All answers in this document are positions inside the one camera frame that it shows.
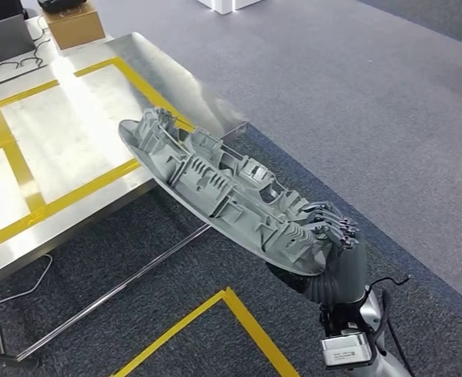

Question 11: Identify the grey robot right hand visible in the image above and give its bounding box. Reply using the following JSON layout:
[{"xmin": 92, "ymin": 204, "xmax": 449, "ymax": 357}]
[{"xmin": 301, "ymin": 201, "xmax": 368, "ymax": 307}]

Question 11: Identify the silver plastic wheel cover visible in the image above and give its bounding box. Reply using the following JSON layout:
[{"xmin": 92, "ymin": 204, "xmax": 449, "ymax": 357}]
[{"xmin": 118, "ymin": 108, "xmax": 344, "ymax": 276}]

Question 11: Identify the steel workbench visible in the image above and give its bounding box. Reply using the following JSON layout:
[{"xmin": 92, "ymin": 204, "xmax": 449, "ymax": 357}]
[{"xmin": 0, "ymin": 31, "xmax": 249, "ymax": 372}]

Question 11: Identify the yellow tape square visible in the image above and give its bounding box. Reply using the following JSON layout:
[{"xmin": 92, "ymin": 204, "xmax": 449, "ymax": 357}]
[{"xmin": 110, "ymin": 286, "xmax": 301, "ymax": 377}]

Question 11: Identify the white lit display block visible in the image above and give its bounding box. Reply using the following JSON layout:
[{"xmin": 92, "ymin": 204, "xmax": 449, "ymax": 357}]
[{"xmin": 197, "ymin": 0, "xmax": 263, "ymax": 16}]

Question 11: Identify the brown cardboard box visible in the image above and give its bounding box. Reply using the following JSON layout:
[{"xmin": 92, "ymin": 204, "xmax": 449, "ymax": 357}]
[{"xmin": 42, "ymin": 2, "xmax": 106, "ymax": 52}]

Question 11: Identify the black rounded device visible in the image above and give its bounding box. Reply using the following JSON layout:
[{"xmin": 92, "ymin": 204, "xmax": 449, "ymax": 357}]
[{"xmin": 37, "ymin": 0, "xmax": 87, "ymax": 14}]

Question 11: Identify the grey laptop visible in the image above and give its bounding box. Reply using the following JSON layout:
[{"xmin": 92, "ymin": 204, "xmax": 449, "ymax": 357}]
[{"xmin": 0, "ymin": 13, "xmax": 36, "ymax": 70}]

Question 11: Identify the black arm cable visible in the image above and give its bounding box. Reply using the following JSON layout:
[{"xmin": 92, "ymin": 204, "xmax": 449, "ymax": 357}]
[{"xmin": 366, "ymin": 274, "xmax": 417, "ymax": 377}]

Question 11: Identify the white floor cable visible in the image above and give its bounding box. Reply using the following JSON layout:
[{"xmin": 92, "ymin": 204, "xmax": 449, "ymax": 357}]
[{"xmin": 0, "ymin": 253, "xmax": 54, "ymax": 306}]

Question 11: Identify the black desk cable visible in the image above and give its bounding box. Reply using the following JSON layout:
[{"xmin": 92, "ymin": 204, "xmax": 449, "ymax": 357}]
[{"xmin": 0, "ymin": 15, "xmax": 52, "ymax": 78}]

